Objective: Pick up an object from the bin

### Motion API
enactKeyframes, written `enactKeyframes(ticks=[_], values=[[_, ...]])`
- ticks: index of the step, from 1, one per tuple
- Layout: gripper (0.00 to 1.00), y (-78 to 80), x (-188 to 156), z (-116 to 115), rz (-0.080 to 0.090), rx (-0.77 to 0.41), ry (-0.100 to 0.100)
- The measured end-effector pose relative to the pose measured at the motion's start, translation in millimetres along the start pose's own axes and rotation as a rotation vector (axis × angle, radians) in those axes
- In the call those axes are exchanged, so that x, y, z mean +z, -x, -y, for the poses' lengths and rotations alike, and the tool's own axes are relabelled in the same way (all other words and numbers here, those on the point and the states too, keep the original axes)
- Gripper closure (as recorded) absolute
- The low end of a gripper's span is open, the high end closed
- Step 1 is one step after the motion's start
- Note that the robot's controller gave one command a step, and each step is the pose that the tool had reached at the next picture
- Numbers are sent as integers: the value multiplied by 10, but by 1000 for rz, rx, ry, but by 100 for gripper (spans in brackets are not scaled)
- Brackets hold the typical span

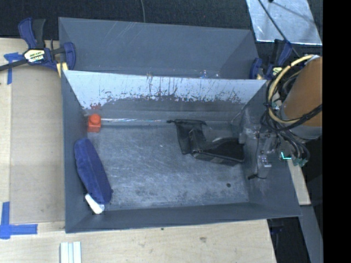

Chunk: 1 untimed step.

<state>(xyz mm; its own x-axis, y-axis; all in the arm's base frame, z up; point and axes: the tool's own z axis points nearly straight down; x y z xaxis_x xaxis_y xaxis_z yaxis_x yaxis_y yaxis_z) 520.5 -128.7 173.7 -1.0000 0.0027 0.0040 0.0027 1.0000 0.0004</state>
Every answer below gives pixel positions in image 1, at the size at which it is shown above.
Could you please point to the grey metal bin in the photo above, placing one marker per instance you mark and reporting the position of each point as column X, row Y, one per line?
column 164, row 179

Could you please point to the orange-red small bottle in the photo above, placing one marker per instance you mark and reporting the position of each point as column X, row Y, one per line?
column 94, row 123

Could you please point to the black angular plastic object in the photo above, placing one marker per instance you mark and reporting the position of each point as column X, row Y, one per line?
column 222, row 152

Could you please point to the black mesh pouch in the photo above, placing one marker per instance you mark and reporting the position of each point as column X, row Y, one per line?
column 183, row 136

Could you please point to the clear plastic tube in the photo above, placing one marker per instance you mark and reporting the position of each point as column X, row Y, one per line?
column 129, row 120

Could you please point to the pale wood flat board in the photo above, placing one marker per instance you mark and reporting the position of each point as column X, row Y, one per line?
column 35, row 147

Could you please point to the blue cloth pouch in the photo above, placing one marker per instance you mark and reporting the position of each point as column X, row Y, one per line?
column 91, row 171

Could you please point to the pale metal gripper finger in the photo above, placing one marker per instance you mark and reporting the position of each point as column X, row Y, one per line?
column 263, row 168
column 244, row 138

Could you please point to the white small cylinder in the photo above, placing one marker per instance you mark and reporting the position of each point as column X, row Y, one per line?
column 94, row 205

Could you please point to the clear plastic bottle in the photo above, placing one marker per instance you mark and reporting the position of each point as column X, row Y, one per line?
column 205, row 74

